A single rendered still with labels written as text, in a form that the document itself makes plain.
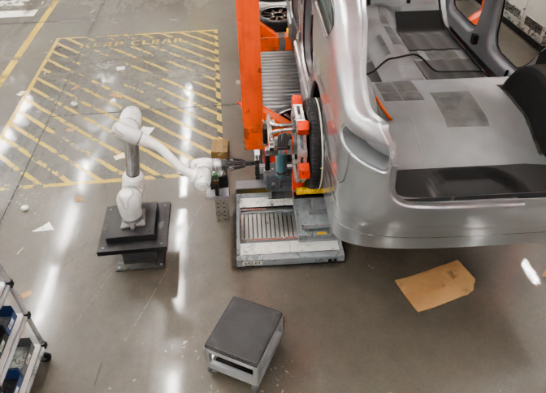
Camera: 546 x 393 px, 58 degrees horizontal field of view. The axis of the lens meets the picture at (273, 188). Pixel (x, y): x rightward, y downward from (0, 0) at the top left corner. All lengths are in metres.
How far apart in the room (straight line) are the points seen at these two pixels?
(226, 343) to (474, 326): 1.71
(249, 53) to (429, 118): 1.36
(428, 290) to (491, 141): 1.15
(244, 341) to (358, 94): 1.56
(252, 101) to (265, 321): 1.69
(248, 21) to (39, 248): 2.45
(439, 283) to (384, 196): 1.45
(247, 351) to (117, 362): 0.94
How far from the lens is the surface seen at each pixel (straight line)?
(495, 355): 3.64
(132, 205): 3.64
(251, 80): 3.76
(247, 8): 3.55
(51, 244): 4.41
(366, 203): 2.61
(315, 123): 3.28
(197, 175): 3.27
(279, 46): 5.77
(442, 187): 3.31
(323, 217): 3.89
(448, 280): 3.92
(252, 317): 3.12
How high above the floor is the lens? 2.87
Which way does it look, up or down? 40 degrees down
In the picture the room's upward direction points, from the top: 1 degrees counter-clockwise
